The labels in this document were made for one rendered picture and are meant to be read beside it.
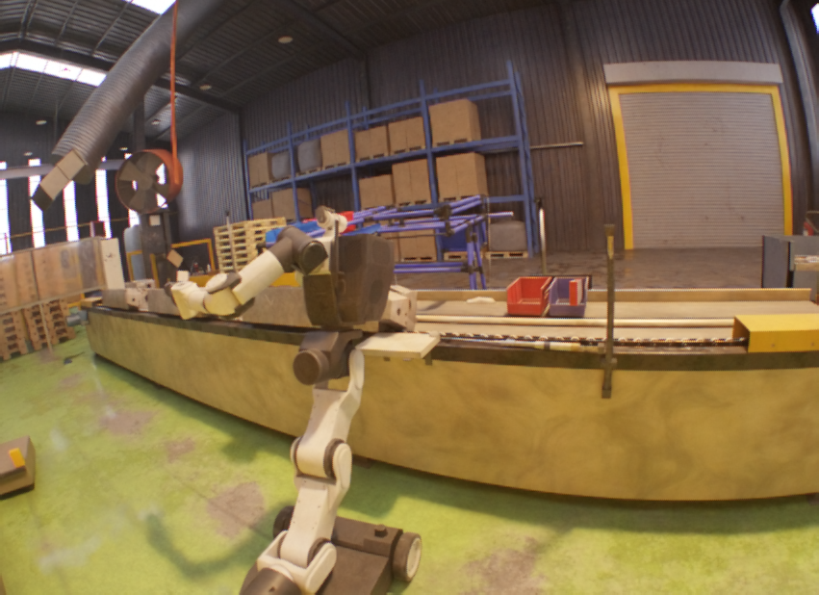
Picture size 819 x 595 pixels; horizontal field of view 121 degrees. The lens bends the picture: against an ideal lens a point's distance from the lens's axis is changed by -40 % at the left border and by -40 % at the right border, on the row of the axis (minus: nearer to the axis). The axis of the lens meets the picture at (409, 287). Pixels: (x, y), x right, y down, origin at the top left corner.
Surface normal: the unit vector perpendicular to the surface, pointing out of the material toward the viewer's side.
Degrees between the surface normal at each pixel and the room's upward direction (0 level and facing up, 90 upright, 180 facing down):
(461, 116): 90
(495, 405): 90
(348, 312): 101
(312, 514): 40
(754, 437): 90
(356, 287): 76
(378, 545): 45
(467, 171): 90
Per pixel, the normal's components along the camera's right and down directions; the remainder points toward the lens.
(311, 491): -0.28, -0.63
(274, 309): -0.48, 0.04
